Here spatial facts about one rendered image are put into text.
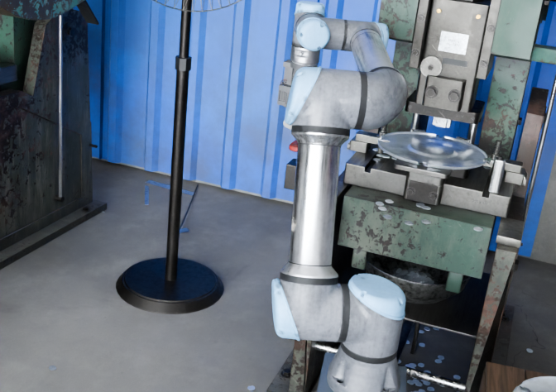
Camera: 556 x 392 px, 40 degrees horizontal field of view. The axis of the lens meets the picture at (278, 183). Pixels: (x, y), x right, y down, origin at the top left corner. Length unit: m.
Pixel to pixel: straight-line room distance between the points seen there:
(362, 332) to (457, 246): 0.60
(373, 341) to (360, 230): 0.60
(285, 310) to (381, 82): 0.48
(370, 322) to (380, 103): 0.42
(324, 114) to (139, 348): 1.27
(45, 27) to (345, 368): 1.87
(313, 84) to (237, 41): 2.06
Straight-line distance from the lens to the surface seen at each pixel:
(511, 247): 2.00
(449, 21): 2.07
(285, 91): 2.01
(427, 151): 2.05
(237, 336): 2.60
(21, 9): 2.56
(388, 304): 1.51
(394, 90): 1.53
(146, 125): 3.81
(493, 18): 2.02
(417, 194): 2.08
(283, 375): 2.38
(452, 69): 2.08
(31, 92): 3.01
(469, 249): 2.05
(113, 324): 2.63
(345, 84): 1.49
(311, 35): 1.84
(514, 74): 2.33
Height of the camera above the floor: 1.38
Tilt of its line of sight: 21 degrees down
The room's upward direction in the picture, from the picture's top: 6 degrees clockwise
